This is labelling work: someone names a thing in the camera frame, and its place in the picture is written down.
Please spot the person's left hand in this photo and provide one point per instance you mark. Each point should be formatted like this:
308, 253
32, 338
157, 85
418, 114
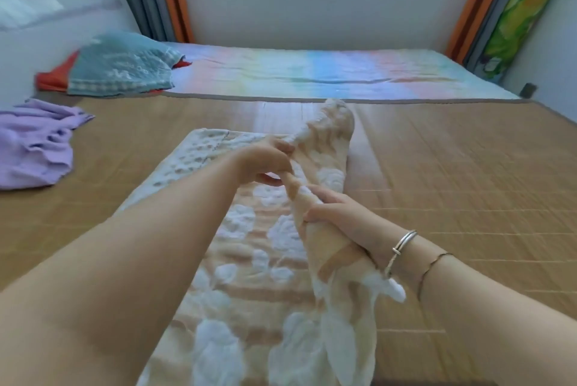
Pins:
263, 162

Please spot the person's right hand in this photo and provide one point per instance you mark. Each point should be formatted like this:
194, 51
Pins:
356, 223

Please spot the beige white patterned towel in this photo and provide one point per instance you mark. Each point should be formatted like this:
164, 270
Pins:
252, 286

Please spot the purple towel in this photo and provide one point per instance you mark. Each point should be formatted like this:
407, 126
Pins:
36, 146

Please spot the person's left forearm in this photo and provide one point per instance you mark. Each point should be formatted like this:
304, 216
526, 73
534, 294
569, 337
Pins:
112, 286

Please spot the person's right forearm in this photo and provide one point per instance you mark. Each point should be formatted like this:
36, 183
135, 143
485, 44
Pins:
496, 318

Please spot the brown bamboo sleeping mat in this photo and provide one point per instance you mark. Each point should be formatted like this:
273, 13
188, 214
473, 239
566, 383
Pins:
473, 196

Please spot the teal quilted pillow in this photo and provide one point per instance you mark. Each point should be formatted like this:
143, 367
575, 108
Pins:
121, 65

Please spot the red cloth under pillow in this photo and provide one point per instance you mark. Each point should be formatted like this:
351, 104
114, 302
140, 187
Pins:
52, 79

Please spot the white glossy headboard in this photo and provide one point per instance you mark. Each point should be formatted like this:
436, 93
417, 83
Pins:
45, 25

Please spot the green yellow painted board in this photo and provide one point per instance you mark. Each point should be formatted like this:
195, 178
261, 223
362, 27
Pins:
518, 16

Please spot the dark wall socket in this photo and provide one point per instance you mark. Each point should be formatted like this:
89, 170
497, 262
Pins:
528, 90

